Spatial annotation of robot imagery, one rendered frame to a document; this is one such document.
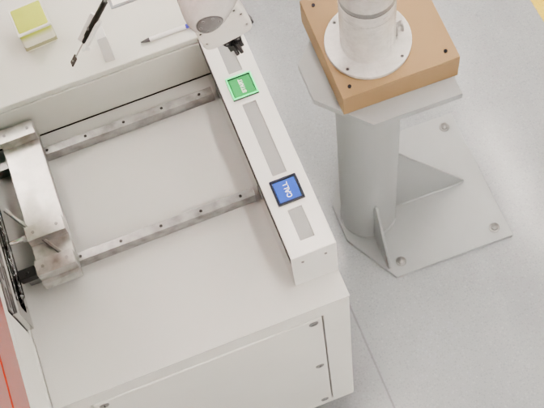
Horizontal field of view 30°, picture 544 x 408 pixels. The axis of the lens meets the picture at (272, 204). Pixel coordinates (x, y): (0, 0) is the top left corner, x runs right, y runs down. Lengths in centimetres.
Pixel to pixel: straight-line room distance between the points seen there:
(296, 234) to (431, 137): 124
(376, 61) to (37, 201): 77
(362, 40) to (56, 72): 65
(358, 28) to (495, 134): 116
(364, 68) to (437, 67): 16
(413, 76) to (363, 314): 92
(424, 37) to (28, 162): 89
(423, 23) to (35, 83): 84
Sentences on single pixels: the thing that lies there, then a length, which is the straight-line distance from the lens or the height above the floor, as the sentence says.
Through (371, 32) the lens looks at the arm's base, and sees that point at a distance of 210.
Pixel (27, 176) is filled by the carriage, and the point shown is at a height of 88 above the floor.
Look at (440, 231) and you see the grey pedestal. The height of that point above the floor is 1.
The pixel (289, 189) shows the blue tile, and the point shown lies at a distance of 199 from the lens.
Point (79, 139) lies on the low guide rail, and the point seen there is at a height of 85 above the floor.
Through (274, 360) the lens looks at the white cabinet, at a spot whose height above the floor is 60.
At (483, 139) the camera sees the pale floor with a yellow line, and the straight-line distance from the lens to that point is 315.
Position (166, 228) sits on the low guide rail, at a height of 85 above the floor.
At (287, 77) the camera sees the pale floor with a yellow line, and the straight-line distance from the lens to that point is 326.
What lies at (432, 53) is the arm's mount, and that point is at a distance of 223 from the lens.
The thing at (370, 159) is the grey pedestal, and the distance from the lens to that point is 254.
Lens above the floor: 274
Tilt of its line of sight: 64 degrees down
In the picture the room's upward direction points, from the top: 11 degrees counter-clockwise
